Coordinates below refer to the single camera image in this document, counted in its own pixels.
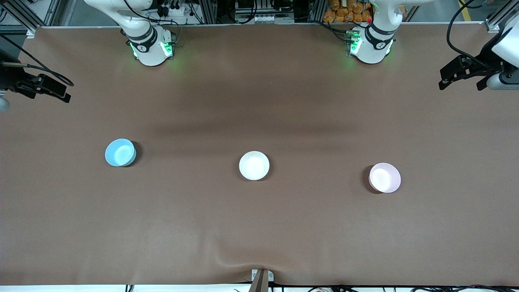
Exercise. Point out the white power strip with plugs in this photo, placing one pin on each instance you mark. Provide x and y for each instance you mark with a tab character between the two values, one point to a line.
174	8

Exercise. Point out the orange objects pile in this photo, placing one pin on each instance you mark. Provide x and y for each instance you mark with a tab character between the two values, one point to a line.
344	11

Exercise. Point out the pink bowl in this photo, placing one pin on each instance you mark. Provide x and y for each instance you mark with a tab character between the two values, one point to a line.
384	177

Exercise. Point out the blue bowl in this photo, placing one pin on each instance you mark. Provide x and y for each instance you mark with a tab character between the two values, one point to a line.
120	152

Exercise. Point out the aluminium frame corner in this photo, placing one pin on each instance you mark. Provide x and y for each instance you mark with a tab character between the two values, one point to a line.
24	20
500	18

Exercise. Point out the white bowl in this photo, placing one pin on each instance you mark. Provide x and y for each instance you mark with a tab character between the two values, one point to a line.
254	165

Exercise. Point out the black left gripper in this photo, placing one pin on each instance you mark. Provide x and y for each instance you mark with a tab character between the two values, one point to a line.
486	60

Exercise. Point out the metal table edge clamp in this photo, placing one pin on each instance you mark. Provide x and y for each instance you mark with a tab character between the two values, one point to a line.
262	282

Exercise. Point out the brown table cloth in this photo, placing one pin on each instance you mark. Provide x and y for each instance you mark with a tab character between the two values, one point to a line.
259	101

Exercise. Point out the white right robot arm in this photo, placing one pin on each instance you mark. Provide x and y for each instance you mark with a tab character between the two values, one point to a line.
150	50

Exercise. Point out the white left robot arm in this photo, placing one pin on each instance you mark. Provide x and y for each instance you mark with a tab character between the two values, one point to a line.
371	50

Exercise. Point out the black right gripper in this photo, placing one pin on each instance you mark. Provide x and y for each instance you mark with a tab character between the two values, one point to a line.
9	78

